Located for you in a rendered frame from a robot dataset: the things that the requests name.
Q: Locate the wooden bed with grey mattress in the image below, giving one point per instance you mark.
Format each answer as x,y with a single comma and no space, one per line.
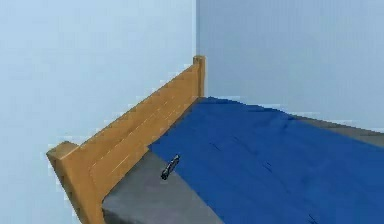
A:
110,156

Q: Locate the blue blanket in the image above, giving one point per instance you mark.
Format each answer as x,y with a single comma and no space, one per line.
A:
266,160

